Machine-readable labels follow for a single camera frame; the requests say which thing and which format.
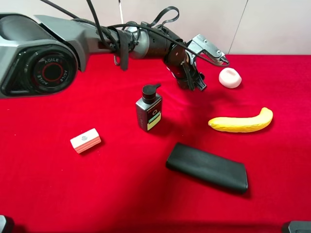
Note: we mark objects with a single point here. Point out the black device bottom right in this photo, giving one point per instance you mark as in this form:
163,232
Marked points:
297,227

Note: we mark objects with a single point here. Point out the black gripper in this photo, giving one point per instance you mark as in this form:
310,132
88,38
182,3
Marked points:
187,76

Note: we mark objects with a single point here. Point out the black leather pouch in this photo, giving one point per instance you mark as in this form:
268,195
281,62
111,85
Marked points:
208,167

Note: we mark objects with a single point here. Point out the black device bottom left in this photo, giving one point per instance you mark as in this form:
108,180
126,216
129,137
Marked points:
6,224

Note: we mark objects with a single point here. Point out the pink white round sponge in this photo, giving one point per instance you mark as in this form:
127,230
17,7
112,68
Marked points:
230,78

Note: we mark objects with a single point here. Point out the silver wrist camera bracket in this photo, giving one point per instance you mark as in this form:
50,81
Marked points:
200,45

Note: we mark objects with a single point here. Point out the pink white striped block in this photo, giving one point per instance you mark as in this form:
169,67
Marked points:
85,140

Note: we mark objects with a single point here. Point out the yellow banana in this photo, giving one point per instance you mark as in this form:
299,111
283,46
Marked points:
242,124

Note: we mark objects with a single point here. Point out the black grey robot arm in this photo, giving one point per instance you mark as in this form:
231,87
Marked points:
42,56

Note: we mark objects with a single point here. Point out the black pump bottle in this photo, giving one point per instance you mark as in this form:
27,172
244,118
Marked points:
149,107

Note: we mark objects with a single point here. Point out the black device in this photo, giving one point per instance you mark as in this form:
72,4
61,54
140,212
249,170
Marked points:
297,227
6,224

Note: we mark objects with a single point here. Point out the red velvet tablecloth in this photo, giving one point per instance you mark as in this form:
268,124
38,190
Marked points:
122,185

